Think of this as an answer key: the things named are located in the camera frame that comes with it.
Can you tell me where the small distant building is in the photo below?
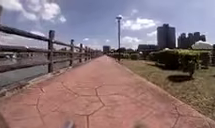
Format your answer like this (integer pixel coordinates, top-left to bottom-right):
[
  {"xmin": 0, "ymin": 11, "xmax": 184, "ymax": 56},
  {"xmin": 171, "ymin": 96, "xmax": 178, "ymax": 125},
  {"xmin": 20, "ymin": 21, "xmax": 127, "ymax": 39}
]
[{"xmin": 102, "ymin": 45, "xmax": 111, "ymax": 53}]

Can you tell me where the row of distant bushes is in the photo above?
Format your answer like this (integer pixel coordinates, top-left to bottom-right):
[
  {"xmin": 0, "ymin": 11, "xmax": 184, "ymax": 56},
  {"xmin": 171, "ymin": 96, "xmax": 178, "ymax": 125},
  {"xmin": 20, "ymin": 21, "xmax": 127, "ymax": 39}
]
[{"xmin": 107, "ymin": 51, "xmax": 140, "ymax": 61}]

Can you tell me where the grey street lamp pole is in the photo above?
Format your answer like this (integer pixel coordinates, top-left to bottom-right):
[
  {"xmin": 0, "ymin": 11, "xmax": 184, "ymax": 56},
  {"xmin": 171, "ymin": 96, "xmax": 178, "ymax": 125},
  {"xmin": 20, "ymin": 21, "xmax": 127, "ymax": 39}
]
[{"xmin": 115, "ymin": 15, "xmax": 124, "ymax": 62}]

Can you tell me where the red stamped concrete path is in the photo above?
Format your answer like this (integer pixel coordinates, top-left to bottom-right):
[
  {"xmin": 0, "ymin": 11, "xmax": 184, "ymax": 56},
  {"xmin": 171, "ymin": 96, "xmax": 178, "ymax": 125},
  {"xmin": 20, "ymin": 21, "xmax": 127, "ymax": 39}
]
[{"xmin": 0, "ymin": 54, "xmax": 215, "ymax": 128}]

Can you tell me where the low wide building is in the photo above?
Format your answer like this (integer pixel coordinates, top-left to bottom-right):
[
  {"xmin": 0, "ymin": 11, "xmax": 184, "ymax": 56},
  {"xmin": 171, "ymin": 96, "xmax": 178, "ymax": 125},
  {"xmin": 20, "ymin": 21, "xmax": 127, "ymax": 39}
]
[{"xmin": 137, "ymin": 43, "xmax": 160, "ymax": 53}]

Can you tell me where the tall dark building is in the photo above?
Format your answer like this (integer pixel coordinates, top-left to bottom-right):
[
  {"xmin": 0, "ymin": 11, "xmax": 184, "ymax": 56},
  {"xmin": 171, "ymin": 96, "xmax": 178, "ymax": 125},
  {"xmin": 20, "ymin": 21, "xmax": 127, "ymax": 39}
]
[{"xmin": 156, "ymin": 23, "xmax": 177, "ymax": 50}]

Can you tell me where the trimmed green hedge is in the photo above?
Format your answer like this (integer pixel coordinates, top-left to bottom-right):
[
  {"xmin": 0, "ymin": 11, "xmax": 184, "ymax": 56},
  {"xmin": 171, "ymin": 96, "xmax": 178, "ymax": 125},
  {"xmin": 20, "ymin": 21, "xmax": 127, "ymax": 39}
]
[{"xmin": 149, "ymin": 48, "xmax": 212, "ymax": 71}]

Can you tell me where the grass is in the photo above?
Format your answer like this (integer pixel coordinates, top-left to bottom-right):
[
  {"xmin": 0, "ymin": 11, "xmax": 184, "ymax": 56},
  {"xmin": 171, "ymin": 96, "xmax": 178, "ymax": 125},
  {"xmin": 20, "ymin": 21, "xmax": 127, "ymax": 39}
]
[{"xmin": 118, "ymin": 58, "xmax": 215, "ymax": 123}]

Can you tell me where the water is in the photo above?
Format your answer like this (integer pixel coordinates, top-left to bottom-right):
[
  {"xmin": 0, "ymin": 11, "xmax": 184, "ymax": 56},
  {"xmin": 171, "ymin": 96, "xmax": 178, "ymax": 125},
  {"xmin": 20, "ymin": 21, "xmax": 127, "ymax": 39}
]
[{"xmin": 0, "ymin": 57, "xmax": 73, "ymax": 88}]

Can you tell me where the cluster of tall buildings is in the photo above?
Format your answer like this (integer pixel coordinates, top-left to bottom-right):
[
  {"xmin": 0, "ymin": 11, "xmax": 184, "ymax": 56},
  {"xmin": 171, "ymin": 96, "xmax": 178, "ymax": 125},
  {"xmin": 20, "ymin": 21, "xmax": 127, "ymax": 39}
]
[{"xmin": 177, "ymin": 31, "xmax": 207, "ymax": 50}]

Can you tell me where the wooden post and rail fence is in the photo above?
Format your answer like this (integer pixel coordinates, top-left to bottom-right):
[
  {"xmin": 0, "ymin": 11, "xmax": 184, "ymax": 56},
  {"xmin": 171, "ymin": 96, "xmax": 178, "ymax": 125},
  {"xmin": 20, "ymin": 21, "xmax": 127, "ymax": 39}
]
[{"xmin": 0, "ymin": 4, "xmax": 104, "ymax": 91}]

